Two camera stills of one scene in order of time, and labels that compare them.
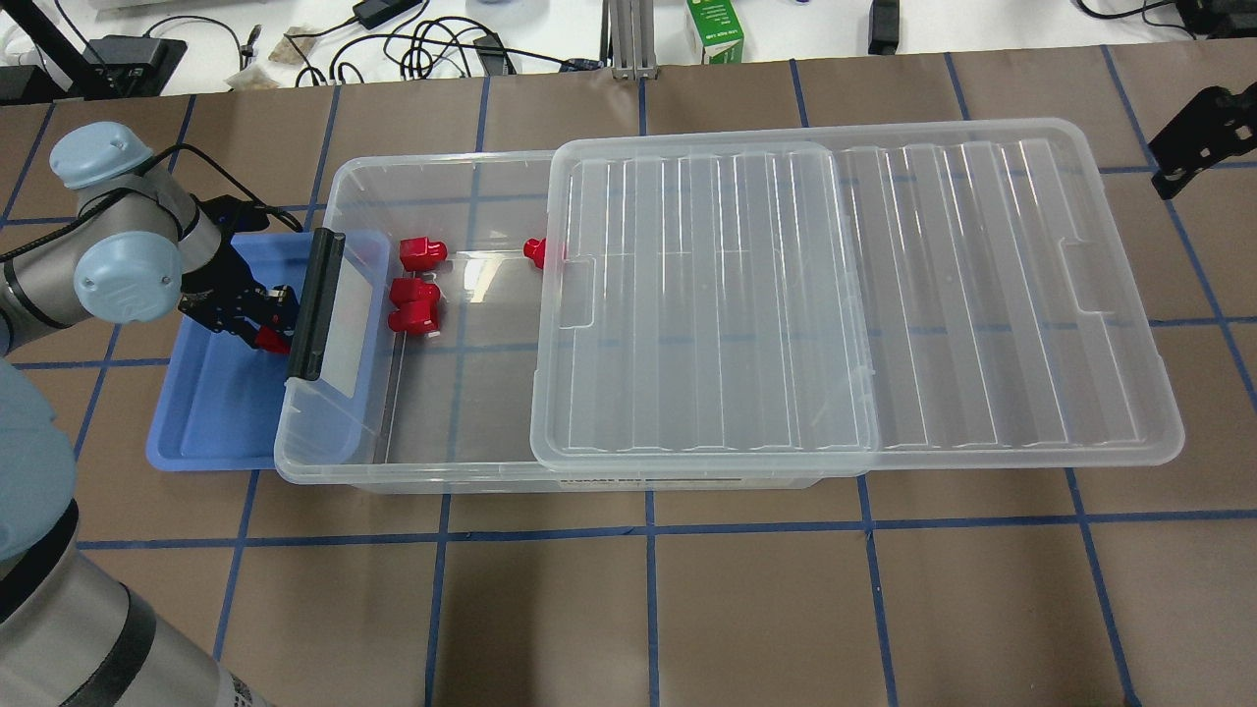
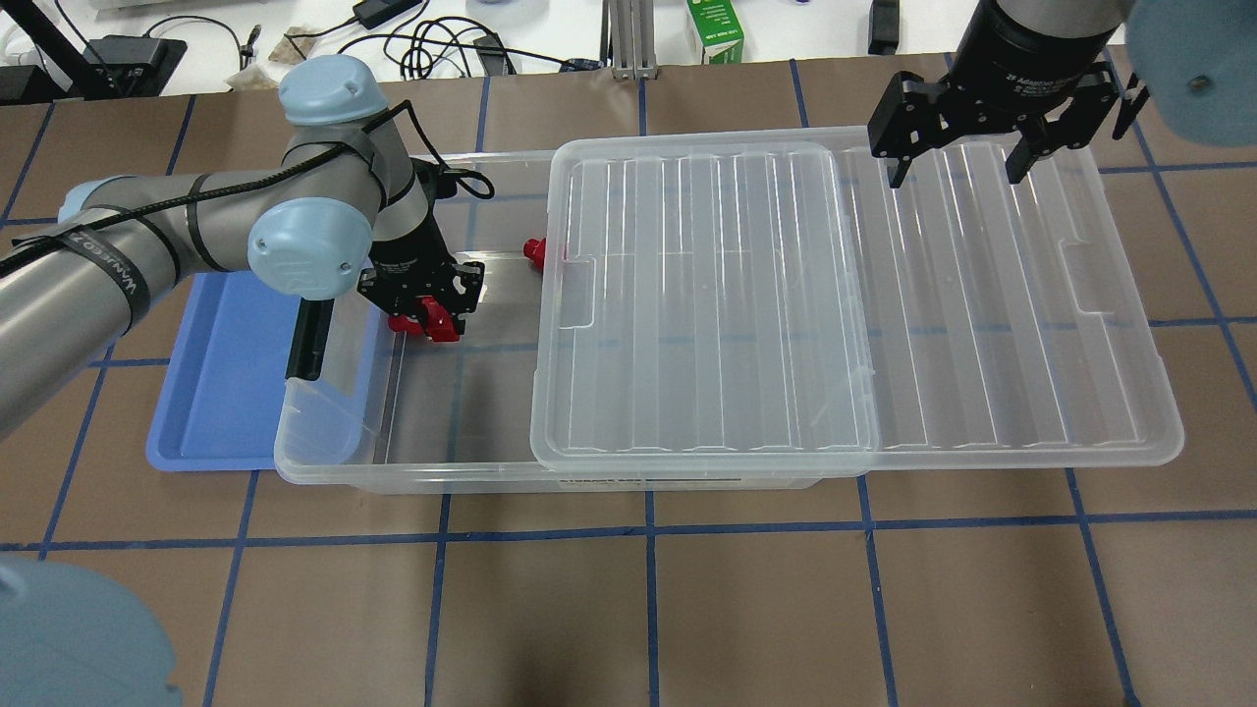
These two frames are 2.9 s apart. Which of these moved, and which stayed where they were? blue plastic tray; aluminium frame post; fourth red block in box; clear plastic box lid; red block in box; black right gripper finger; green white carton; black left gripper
Moved: black left gripper; black right gripper finger
Stayed: aluminium frame post; blue plastic tray; clear plastic box lid; red block in box; green white carton; fourth red block in box
